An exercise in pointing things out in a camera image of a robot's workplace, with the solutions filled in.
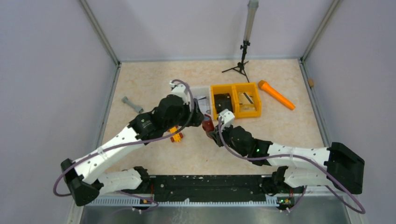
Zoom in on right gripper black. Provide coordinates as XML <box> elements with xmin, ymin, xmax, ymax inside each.
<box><xmin>210</xmin><ymin>120</ymin><xmax>248</xmax><ymax>156</ymax></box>

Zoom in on red leather card holder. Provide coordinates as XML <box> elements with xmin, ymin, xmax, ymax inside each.
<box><xmin>201</xmin><ymin>114</ymin><xmax>215</xmax><ymax>139</ymax></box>

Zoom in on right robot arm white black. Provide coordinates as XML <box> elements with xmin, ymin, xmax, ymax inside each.
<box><xmin>208</xmin><ymin>126</ymin><xmax>365</xmax><ymax>195</ymax></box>

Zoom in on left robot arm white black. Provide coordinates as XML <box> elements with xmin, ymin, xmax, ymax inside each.
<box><xmin>53</xmin><ymin>93</ymin><xmax>204</xmax><ymax>206</ymax></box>

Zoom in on yellow toy brick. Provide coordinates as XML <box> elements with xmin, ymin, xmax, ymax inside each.
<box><xmin>169</xmin><ymin>126</ymin><xmax>184</xmax><ymax>142</ymax></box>

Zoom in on clear plastic bin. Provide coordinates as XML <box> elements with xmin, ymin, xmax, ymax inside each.
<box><xmin>191</xmin><ymin>86</ymin><xmax>213</xmax><ymax>117</ymax></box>

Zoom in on small packets in clear bin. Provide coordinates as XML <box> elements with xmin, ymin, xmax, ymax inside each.
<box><xmin>194</xmin><ymin>96</ymin><xmax>211</xmax><ymax>115</ymax></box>

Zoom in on yellow bin with clear bag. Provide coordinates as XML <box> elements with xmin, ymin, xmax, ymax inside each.
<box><xmin>234</xmin><ymin>83</ymin><xmax>262</xmax><ymax>119</ymax></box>

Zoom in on black part in bin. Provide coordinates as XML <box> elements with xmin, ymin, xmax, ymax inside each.
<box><xmin>214</xmin><ymin>93</ymin><xmax>233</xmax><ymax>114</ymax></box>

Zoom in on grey dumbbell shaped part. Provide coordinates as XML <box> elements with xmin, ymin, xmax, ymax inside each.
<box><xmin>121</xmin><ymin>96</ymin><xmax>144</xmax><ymax>114</ymax></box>

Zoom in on yellow bin with black part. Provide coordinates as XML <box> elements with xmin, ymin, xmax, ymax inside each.
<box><xmin>211</xmin><ymin>84</ymin><xmax>236</xmax><ymax>120</ymax></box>

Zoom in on orange toy microphone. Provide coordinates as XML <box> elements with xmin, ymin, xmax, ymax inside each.
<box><xmin>258</xmin><ymin>80</ymin><xmax>296</xmax><ymax>110</ymax></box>

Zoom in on black tripod with grey pole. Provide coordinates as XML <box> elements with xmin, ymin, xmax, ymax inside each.
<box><xmin>222</xmin><ymin>0</ymin><xmax>259</xmax><ymax>83</ymax></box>

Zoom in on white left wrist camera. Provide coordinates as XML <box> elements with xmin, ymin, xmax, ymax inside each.
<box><xmin>170</xmin><ymin>80</ymin><xmax>190</xmax><ymax>105</ymax></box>

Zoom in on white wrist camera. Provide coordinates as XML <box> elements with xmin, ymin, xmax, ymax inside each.
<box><xmin>170</xmin><ymin>80</ymin><xmax>190</xmax><ymax>105</ymax></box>
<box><xmin>218</xmin><ymin>109</ymin><xmax>235</xmax><ymax>127</ymax></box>

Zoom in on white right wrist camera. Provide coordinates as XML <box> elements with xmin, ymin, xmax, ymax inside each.
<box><xmin>218</xmin><ymin>109</ymin><xmax>235</xmax><ymax>127</ymax></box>

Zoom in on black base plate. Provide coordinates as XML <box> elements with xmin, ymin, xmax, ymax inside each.
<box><xmin>120</xmin><ymin>175</ymin><xmax>305</xmax><ymax>203</ymax></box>

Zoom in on small tan wall knob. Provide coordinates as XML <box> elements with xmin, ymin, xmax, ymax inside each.
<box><xmin>307</xmin><ymin>78</ymin><xmax>314</xmax><ymax>88</ymax></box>

